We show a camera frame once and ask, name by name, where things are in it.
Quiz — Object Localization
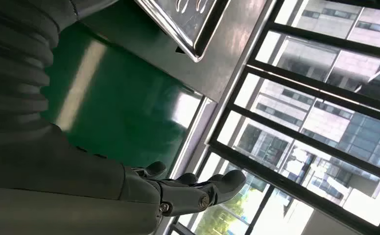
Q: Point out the white electronic scale steel tray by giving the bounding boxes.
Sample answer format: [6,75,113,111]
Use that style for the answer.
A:
[134,0,231,63]

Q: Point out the green conveyor belt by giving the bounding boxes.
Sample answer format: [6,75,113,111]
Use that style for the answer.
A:
[41,22,204,180]

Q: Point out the steel conveyor frame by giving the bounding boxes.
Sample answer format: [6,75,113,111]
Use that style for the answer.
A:
[167,95,217,181]

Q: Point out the black window frame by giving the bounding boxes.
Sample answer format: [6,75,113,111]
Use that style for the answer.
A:
[167,0,380,235]

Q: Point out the building outside window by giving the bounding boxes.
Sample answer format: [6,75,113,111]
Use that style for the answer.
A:
[222,0,380,228]

